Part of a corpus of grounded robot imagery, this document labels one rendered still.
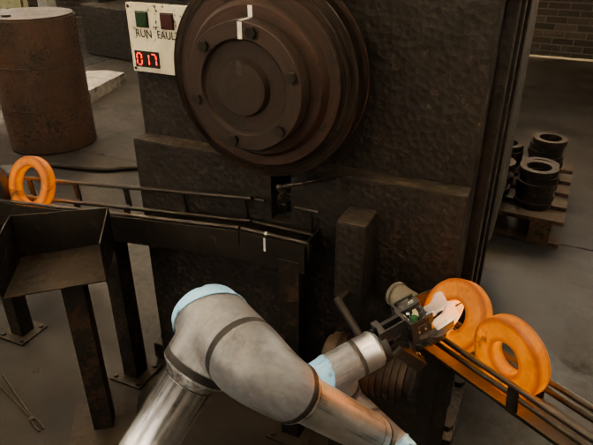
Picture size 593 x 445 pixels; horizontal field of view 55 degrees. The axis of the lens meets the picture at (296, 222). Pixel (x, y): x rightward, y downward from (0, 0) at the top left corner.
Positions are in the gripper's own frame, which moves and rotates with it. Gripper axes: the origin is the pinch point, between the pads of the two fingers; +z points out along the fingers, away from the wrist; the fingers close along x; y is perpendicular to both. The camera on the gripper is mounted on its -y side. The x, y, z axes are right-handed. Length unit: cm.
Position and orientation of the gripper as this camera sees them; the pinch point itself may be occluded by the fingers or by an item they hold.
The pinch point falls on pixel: (458, 307)
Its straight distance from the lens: 125.7
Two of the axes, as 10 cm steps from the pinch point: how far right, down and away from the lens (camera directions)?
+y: -2.2, -7.8, -5.8
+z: 8.7, -4.2, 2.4
